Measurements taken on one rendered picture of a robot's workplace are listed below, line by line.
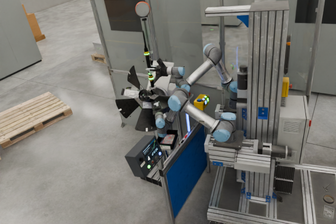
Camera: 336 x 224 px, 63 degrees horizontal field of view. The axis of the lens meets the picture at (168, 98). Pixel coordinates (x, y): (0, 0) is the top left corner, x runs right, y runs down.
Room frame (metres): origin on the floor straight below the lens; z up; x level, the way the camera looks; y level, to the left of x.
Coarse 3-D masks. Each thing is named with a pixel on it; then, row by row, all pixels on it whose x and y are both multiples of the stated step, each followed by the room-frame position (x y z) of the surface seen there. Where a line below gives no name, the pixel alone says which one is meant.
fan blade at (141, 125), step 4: (144, 108) 2.30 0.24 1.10; (148, 108) 2.31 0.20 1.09; (140, 112) 2.28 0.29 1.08; (144, 112) 2.28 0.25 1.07; (148, 112) 2.28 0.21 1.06; (152, 112) 2.30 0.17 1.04; (140, 116) 2.25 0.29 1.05; (144, 116) 2.25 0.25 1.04; (148, 116) 2.26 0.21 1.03; (152, 116) 2.26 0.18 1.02; (140, 120) 2.23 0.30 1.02; (144, 120) 2.22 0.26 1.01; (148, 120) 2.23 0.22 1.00; (152, 120) 2.23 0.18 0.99; (136, 124) 2.21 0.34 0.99; (140, 124) 2.20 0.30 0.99; (144, 124) 2.20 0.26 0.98; (148, 124) 2.20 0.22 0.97; (152, 124) 2.20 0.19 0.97; (136, 128) 2.18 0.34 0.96; (140, 128) 2.18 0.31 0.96; (144, 128) 2.18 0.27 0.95; (148, 128) 2.18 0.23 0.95; (156, 128) 2.18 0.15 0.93
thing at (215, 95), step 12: (120, 84) 3.58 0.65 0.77; (132, 84) 3.45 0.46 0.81; (144, 84) 3.32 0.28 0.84; (120, 96) 3.61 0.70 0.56; (192, 96) 2.91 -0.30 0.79; (216, 96) 2.73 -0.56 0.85; (228, 96) 2.64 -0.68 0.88; (204, 108) 2.82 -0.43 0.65; (132, 120) 3.54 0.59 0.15; (192, 120) 2.93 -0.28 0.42
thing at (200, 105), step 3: (198, 96) 2.42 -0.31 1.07; (201, 96) 2.41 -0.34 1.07; (207, 96) 2.40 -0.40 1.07; (195, 99) 2.37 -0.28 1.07; (201, 99) 2.35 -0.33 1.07; (204, 99) 2.35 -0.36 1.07; (195, 102) 2.33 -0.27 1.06; (198, 102) 2.32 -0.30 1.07; (201, 102) 2.30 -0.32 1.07; (207, 102) 2.39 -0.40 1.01; (195, 105) 2.34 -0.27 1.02; (198, 105) 2.32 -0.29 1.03; (201, 105) 2.30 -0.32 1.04; (204, 105) 2.33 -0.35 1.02; (198, 108) 2.32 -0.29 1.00; (201, 108) 2.30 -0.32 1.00
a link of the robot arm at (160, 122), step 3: (159, 114) 1.99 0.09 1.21; (156, 117) 1.96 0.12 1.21; (159, 117) 1.94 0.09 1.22; (162, 117) 1.95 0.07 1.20; (156, 120) 1.92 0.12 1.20; (159, 120) 1.90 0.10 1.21; (162, 120) 1.90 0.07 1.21; (156, 123) 1.89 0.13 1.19; (159, 123) 1.88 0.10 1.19; (162, 123) 1.89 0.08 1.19; (156, 126) 1.93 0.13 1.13; (159, 126) 1.88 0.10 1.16; (162, 126) 1.89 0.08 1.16
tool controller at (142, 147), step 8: (144, 136) 1.69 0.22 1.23; (152, 136) 1.65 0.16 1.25; (136, 144) 1.61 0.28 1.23; (144, 144) 1.57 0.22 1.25; (152, 144) 1.60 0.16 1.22; (128, 152) 1.53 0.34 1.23; (136, 152) 1.50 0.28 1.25; (144, 152) 1.52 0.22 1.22; (152, 152) 1.56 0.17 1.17; (128, 160) 1.49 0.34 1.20; (136, 160) 1.44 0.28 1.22; (144, 160) 1.49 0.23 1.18; (136, 168) 1.45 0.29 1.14; (144, 168) 1.45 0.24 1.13; (144, 176) 1.42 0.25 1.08
